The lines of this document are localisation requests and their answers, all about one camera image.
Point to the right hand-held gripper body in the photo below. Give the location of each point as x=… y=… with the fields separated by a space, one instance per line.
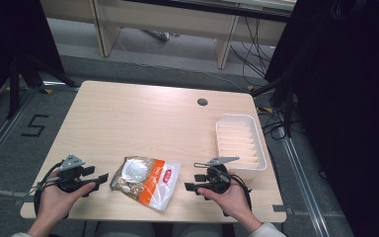
x=217 y=179

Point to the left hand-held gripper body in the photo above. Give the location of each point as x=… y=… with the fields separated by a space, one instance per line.
x=70 y=177

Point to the person's right hand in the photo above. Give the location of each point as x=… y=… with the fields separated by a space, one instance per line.
x=233 y=200

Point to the person's left hand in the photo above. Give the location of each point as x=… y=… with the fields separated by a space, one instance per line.
x=54 y=204

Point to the white ribbed plastic tray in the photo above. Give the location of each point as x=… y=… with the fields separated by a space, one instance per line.
x=240 y=143

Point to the clear orange snack packet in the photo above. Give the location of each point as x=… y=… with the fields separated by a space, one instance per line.
x=146 y=181

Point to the person's legs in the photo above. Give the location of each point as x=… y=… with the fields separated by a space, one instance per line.
x=164 y=230

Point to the black metal stand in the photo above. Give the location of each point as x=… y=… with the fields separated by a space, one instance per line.
x=284 y=98
x=15 y=85

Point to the black curtain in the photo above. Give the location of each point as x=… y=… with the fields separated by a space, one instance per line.
x=348 y=98
x=10 y=33

